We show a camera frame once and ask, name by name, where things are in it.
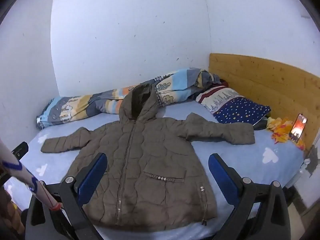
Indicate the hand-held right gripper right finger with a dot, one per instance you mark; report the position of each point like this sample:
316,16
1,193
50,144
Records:
222,177

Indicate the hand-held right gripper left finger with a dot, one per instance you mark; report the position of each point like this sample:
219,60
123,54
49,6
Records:
92,175

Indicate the brown quilted hooded jacket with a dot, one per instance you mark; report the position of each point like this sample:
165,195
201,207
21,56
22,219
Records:
150,155

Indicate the person's left forearm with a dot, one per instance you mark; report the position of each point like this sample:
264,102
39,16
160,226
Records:
22,172

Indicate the light blue cloud-print bed sheet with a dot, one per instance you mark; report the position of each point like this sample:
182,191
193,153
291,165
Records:
275,160

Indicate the star-print pillow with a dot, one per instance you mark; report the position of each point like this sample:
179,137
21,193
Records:
237,110

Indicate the striped printed quilt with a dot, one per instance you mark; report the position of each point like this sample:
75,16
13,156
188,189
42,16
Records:
75,107

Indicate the yellow orange cloth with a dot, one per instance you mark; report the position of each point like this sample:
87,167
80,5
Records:
280,127

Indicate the black device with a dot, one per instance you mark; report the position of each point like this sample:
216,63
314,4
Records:
19,150

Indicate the smartphone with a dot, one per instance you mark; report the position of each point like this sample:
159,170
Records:
297,127

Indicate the dark grey object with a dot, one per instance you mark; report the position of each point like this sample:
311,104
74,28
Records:
312,158

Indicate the brown patterned cloth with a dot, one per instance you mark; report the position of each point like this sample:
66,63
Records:
7,212

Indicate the dark red cloth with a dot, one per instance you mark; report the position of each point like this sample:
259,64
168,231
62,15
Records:
225,83

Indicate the wooden headboard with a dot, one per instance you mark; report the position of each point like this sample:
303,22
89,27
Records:
262,80

